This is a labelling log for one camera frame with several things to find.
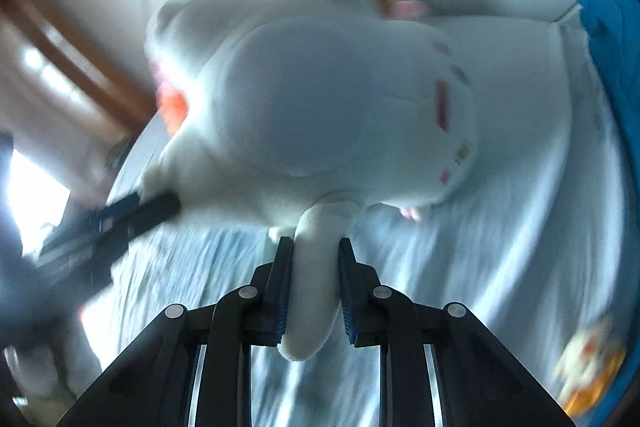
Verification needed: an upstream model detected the brown wooden door frame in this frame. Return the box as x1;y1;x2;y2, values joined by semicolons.
1;0;156;134

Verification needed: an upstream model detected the pink pig plush orange dress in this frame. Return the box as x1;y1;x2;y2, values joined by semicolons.
149;61;188;135

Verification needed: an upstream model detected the white orange plush toy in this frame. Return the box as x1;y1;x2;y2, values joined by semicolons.
554;315;626;418

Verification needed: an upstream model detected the white bed sheet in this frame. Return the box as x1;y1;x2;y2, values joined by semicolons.
81;16;639;426

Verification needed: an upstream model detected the blue fabric at edge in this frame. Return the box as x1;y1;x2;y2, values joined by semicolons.
577;0;639;114

